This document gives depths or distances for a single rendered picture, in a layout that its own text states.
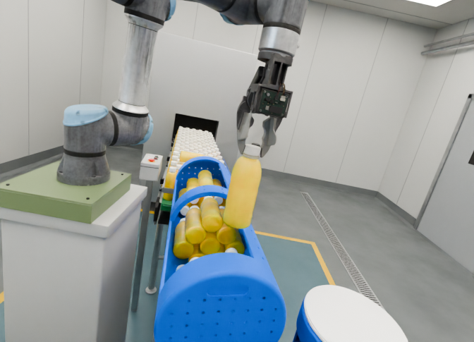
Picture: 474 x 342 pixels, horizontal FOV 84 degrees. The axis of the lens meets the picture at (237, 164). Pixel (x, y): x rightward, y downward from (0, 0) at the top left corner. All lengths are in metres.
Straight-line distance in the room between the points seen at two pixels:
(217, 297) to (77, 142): 0.59
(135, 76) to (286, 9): 0.54
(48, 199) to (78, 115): 0.24
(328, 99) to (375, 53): 1.17
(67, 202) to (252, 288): 0.53
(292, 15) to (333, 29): 5.23
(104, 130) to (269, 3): 0.59
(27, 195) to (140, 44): 0.53
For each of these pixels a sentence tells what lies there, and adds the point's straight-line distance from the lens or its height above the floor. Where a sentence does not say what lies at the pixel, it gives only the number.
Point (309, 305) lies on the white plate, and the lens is 0.88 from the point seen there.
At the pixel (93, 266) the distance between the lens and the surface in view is 0.94.
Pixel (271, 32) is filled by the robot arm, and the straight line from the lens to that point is 0.56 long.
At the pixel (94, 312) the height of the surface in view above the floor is 0.84.
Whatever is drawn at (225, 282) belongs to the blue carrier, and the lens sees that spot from 0.58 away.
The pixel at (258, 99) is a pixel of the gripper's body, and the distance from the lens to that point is 0.53.
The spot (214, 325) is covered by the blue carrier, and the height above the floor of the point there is 1.10.
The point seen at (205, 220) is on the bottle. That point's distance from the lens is 0.89.
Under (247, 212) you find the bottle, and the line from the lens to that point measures 0.61.
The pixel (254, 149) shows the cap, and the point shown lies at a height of 1.46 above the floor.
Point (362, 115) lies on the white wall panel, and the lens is 5.95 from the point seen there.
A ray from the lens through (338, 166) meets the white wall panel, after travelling 5.98.
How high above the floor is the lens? 1.57
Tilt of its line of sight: 15 degrees down
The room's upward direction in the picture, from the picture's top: 12 degrees clockwise
